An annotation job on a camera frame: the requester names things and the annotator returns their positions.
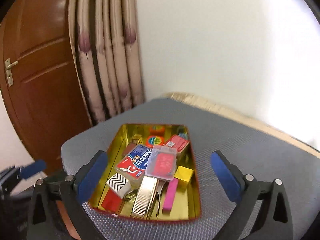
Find red card box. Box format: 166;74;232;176
165;134;190;154

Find silver metal tongs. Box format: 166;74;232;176
155;180;166;218

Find yellow block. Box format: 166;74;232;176
174;165;194;189

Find gold metal tin box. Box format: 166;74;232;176
88;124;201;223

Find clear case red insert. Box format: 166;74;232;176
145;145;177;181

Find orange round tape measure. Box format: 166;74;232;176
145;135;164;148

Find silver textured metal bar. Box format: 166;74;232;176
131;176;158;219

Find blue red card pack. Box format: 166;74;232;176
115;144;152;182

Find brown wooden door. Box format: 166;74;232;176
1;0;91;174

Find brass door handle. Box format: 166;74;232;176
5;58;18;87

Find beige table edge trim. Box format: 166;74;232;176
161;92;319;158

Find pink eraser block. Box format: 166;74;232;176
162;178;178;212

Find zebra striped white block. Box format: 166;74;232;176
106;173;131;199

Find red flat block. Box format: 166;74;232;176
101;189;123;214

